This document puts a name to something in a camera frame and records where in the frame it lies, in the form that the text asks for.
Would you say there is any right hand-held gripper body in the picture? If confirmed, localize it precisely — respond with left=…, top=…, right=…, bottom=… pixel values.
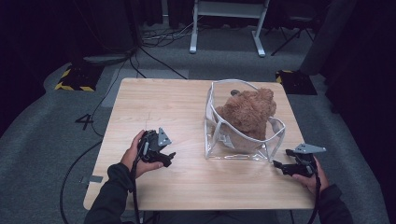
left=290, top=142, right=328, bottom=179

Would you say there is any grey tape strip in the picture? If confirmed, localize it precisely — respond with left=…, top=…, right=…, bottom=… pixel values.
left=78, top=175, right=104, bottom=185

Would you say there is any hand-held gripper cable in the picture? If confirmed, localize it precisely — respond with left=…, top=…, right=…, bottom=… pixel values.
left=306, top=157, right=322, bottom=224
left=130, top=139, right=149, bottom=224

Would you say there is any clear plastic bag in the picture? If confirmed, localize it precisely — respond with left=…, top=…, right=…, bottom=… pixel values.
left=204, top=78, right=287, bottom=163

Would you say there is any white metal stand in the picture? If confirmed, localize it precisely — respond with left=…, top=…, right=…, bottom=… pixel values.
left=189, top=0, right=271, bottom=58

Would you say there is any brown teddy bear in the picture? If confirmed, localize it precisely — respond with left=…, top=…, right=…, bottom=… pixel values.
left=214, top=88, right=277, bottom=154

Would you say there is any left hand-held gripper cable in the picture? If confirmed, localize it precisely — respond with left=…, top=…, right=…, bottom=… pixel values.
left=130, top=139, right=149, bottom=224

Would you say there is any right hand-held gripper cable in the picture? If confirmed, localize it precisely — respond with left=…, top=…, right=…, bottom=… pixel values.
left=306, top=157, right=322, bottom=224

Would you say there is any person's right hand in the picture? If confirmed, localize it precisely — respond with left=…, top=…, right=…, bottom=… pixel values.
left=290, top=157, right=331, bottom=195

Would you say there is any black tripod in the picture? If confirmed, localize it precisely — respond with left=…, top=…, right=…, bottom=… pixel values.
left=270, top=15, right=316, bottom=57

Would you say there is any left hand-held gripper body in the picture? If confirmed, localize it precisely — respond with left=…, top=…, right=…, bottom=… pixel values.
left=137, top=127, right=173, bottom=163

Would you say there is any bundle of floor cables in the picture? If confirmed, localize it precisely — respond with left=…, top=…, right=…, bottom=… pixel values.
left=141, top=15, right=204, bottom=49

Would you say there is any thick black floor cable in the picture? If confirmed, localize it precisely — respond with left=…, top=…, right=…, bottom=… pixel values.
left=59, top=139, right=105, bottom=224

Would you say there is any thin black floor cable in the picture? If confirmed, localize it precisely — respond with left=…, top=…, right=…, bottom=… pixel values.
left=91, top=59, right=129, bottom=138

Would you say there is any yellow black striped base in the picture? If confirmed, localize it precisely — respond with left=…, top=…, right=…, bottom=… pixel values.
left=275, top=69, right=318, bottom=96
left=54, top=63, right=106, bottom=92

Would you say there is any person's left hand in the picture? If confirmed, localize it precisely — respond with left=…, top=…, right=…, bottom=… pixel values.
left=120, top=129, right=164, bottom=180

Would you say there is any grey curtain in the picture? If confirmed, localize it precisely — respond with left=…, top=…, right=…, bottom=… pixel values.
left=298, top=0, right=358, bottom=76

